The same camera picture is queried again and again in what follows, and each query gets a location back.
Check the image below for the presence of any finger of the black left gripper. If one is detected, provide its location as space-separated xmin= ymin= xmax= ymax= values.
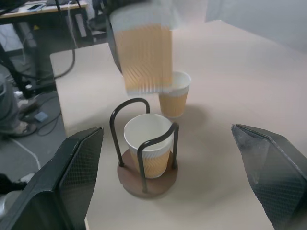
xmin=106 ymin=23 xmax=123 ymax=74

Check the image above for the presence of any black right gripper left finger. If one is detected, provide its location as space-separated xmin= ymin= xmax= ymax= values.
xmin=0 ymin=126 xmax=105 ymax=230

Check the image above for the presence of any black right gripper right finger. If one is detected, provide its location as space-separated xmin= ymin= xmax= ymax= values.
xmin=231 ymin=123 xmax=307 ymax=230

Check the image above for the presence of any orange white paper cup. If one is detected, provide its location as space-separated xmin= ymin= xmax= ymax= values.
xmin=109 ymin=4 xmax=179 ymax=97
xmin=123 ymin=114 xmax=174 ymax=179
xmin=158 ymin=71 xmax=192 ymax=118

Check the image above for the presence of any grey shoe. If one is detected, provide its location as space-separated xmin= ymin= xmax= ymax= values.
xmin=0 ymin=120 xmax=38 ymax=138
xmin=18 ymin=99 xmax=39 ymax=114

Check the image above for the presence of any blue foot pedal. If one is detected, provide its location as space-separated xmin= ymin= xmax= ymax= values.
xmin=33 ymin=112 xmax=49 ymax=122

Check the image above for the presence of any white smartphone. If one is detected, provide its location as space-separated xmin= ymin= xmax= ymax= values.
xmin=26 ymin=3 xmax=47 ymax=12

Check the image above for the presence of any person's grey trouser leg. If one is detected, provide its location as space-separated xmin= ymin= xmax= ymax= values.
xmin=0 ymin=71 xmax=22 ymax=135

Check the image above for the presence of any white floor cable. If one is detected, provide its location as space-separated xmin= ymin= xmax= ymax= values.
xmin=9 ymin=137 xmax=42 ymax=170

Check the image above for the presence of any black floor cable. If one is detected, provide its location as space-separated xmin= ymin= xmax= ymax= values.
xmin=53 ymin=46 xmax=78 ymax=78

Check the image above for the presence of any wooden desk with black frame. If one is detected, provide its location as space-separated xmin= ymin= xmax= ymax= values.
xmin=0 ymin=0 xmax=88 ymax=93

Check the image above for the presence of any black wire cup holder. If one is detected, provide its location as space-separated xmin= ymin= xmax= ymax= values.
xmin=109 ymin=97 xmax=179 ymax=198

